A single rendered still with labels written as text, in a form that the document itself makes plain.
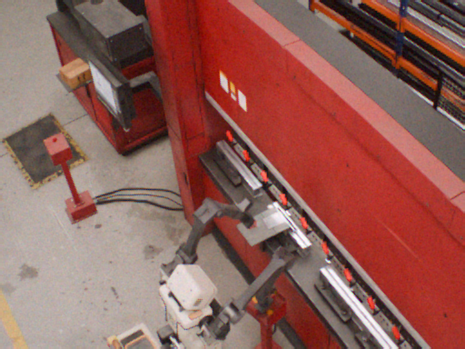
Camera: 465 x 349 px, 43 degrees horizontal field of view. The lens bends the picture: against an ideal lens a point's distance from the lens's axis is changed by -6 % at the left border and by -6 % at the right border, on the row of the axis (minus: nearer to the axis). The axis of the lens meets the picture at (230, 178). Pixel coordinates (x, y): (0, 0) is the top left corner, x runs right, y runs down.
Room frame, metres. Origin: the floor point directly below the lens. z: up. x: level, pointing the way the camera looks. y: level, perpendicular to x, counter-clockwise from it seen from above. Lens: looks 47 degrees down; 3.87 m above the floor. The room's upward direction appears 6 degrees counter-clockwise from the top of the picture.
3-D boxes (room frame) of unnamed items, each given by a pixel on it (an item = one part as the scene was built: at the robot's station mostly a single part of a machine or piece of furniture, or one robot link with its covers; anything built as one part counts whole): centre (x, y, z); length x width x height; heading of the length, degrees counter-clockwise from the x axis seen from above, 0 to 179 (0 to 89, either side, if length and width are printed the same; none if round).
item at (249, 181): (2.84, -0.06, 0.92); 0.50 x 0.06 x 0.10; 25
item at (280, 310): (1.89, -0.13, 0.75); 0.20 x 0.16 x 0.18; 38
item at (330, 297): (1.77, -0.50, 0.89); 0.30 x 0.05 x 0.03; 25
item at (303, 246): (2.29, -0.32, 0.92); 0.39 x 0.06 x 0.10; 25
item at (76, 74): (3.98, 1.15, 1.04); 0.30 x 0.26 x 0.12; 29
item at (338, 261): (1.82, -0.54, 1.26); 0.15 x 0.09 x 0.17; 25
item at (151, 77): (3.40, 0.50, 1.18); 0.40 x 0.24 x 0.07; 25
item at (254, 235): (2.28, -0.16, 1.00); 0.26 x 0.18 x 0.01; 115
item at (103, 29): (3.28, 0.65, 1.53); 0.51 x 0.25 x 0.85; 31
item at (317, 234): (2.00, -0.45, 1.26); 0.15 x 0.09 x 0.17; 25
